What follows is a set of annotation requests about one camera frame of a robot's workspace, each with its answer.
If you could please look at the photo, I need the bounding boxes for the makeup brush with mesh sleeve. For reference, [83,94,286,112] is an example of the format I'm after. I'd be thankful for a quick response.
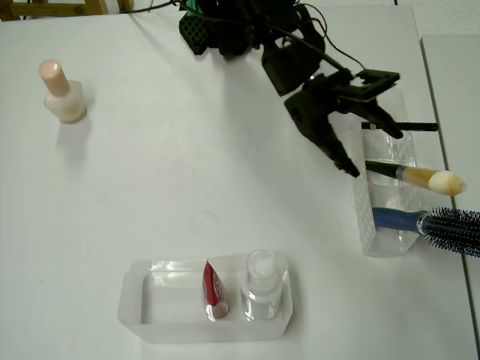
[364,160,468,197]

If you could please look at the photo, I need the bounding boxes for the pink lotion bottle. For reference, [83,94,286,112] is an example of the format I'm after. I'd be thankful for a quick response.
[37,58,89,125]

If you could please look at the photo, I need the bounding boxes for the clear spray bottle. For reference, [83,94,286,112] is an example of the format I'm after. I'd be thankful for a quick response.
[238,249,282,323]

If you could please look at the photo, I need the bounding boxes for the black eyeliner pencil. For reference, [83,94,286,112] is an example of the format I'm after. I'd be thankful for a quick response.
[361,120,439,132]

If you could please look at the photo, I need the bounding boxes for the clear acrylic organizer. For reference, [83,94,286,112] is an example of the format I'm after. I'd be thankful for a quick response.
[348,88,423,258]

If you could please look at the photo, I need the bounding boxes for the blue round hairbrush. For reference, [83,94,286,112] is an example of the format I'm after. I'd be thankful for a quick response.
[371,205,480,259]

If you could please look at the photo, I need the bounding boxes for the red hand cream tube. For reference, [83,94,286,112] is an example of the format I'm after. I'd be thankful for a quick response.
[201,259,230,323]

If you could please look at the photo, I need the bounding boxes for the frosted plastic bin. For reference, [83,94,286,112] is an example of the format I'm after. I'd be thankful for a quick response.
[117,253,294,344]

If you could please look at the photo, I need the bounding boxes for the black gripper camera mount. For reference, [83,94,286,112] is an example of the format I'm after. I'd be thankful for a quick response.
[331,68,401,105]

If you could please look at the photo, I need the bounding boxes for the black camera cable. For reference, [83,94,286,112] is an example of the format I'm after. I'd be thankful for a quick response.
[262,22,367,76]

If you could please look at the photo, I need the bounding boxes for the wooden frame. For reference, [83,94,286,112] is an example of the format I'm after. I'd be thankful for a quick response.
[0,0,133,22]

